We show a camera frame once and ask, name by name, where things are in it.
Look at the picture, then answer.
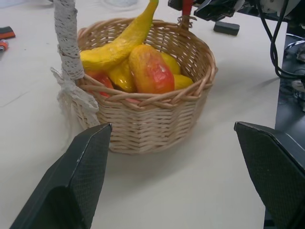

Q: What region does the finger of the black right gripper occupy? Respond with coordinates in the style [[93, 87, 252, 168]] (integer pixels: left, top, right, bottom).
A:
[[193, 0, 239, 21], [167, 0, 184, 11]]

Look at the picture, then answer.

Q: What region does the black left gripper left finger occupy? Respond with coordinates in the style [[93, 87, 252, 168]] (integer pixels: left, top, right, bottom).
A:
[[9, 122, 113, 229]]

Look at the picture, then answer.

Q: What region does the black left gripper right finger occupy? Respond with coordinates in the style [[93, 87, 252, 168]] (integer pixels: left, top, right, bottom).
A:
[[234, 121, 305, 229]]

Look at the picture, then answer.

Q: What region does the black rectangular block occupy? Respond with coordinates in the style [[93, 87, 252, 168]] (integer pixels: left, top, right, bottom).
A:
[[213, 21, 240, 37]]

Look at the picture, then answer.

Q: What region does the small yellow toy mango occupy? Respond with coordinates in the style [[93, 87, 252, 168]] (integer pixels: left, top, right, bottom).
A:
[[173, 73, 194, 91], [160, 52, 181, 75]]

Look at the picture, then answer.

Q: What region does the yellow toy banana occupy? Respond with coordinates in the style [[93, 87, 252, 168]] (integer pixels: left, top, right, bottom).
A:
[[80, 0, 160, 72]]

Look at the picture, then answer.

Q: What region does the large orange-red toy mango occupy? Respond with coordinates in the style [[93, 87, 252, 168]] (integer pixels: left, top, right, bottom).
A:
[[128, 44, 175, 94]]

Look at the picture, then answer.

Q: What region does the yellow toy fruit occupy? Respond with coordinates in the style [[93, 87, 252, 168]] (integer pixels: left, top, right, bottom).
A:
[[108, 59, 137, 93]]

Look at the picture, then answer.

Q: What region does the red-orange toy fruit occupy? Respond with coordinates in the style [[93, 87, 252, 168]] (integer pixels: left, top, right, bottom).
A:
[[83, 69, 114, 97]]

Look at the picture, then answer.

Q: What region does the orange-black tool at edge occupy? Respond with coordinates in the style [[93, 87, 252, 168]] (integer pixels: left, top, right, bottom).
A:
[[0, 25, 17, 40]]

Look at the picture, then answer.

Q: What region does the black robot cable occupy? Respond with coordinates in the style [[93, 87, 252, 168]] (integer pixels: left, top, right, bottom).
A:
[[269, 9, 305, 79], [256, 0, 305, 79]]

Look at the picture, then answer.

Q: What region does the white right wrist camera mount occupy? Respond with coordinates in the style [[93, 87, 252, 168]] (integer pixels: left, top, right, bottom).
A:
[[259, 0, 305, 17]]

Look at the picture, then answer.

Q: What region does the round wicker basket, lace handle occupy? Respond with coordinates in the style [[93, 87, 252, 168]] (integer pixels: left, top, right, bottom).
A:
[[50, 0, 219, 156]]

